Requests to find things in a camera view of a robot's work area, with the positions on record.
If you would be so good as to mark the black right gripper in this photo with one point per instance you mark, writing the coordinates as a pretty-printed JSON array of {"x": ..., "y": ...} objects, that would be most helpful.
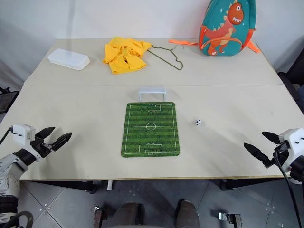
[{"x": 278, "y": 158}]

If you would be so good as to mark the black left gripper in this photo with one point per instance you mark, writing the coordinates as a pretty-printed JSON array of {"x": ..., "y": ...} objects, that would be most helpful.
[{"x": 42, "y": 147}]

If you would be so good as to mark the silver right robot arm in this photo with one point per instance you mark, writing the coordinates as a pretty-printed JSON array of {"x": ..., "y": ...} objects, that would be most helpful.
[{"x": 298, "y": 169}]

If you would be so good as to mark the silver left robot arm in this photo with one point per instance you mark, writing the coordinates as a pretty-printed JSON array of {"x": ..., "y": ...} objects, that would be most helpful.
[{"x": 10, "y": 171}]

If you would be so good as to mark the small soccer ball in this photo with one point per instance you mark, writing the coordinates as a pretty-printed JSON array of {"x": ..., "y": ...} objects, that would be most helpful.
[{"x": 198, "y": 122}]

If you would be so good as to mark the green soccer field mat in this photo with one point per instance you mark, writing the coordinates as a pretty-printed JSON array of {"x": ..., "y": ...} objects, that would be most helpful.
[{"x": 150, "y": 129}]

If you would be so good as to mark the black mesh chair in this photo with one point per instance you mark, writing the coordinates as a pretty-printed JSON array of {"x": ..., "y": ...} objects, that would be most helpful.
[{"x": 7, "y": 101}]

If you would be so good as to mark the white table foot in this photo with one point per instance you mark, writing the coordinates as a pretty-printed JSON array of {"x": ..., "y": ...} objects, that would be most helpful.
[{"x": 109, "y": 185}]

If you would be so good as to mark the black office chair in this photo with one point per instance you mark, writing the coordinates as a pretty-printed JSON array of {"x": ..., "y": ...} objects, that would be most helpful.
[{"x": 293, "y": 76}]

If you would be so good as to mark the white plastic lidded box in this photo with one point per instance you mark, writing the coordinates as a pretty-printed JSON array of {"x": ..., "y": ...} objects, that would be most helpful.
[{"x": 68, "y": 59}]

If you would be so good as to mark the dark rounded shape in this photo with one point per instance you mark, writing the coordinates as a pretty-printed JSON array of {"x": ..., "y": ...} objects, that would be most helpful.
[
  {"x": 128, "y": 215},
  {"x": 187, "y": 213}
]

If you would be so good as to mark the yellow crumpled shirt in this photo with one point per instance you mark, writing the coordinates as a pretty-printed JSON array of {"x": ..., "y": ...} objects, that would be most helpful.
[{"x": 124, "y": 55}]

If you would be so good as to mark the white miniature goal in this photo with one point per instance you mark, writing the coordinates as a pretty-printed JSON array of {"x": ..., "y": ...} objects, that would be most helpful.
[{"x": 152, "y": 91}]

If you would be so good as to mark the teal dinosaur backpack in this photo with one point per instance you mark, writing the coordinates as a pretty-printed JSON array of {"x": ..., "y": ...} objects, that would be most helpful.
[{"x": 225, "y": 28}]

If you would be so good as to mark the olive green clothes hanger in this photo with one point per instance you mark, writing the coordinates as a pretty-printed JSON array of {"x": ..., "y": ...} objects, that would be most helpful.
[{"x": 167, "y": 58}]

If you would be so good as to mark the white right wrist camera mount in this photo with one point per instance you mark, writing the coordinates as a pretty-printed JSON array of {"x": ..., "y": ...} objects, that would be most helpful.
[{"x": 293, "y": 140}]

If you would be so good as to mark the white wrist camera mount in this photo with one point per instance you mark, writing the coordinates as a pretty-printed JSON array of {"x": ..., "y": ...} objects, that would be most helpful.
[
  {"x": 293, "y": 140},
  {"x": 22, "y": 134}
]

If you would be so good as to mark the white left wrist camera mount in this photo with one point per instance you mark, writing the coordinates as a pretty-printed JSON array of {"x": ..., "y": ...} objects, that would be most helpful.
[{"x": 22, "y": 134}]

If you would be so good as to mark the black table frame bar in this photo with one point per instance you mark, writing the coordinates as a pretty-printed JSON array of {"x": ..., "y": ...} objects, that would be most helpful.
[
  {"x": 61, "y": 184},
  {"x": 251, "y": 183}
]

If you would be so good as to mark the metal bracket with caster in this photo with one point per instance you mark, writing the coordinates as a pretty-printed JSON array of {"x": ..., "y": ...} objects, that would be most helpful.
[
  {"x": 99, "y": 216},
  {"x": 230, "y": 218}
]

